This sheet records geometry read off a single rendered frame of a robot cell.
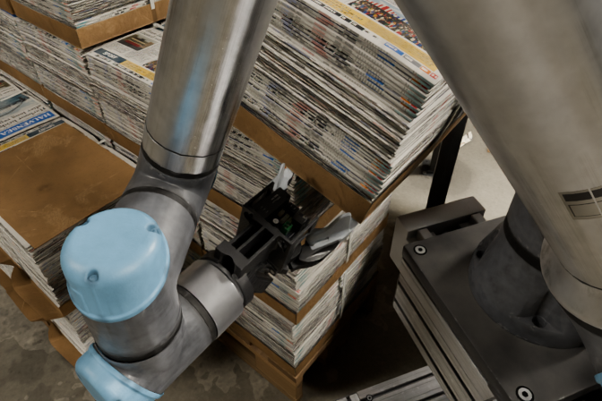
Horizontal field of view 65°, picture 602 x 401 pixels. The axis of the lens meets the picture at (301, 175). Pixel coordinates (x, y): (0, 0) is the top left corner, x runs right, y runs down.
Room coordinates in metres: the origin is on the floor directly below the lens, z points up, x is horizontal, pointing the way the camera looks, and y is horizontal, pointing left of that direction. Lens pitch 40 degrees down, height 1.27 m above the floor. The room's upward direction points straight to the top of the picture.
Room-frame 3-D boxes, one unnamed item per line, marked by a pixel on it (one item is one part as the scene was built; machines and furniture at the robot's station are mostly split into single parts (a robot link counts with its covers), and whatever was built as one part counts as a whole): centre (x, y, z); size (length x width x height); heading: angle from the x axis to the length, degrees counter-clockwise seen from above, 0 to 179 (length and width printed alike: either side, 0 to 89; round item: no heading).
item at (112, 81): (1.06, 0.34, 0.42); 1.17 x 0.39 x 0.83; 51
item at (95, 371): (0.23, 0.15, 0.86); 0.11 x 0.08 x 0.09; 143
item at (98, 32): (1.15, 0.45, 0.86); 0.38 x 0.29 x 0.04; 141
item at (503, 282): (0.33, -0.27, 0.87); 0.15 x 0.15 x 0.10
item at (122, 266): (0.25, 0.14, 0.95); 0.11 x 0.08 x 0.11; 175
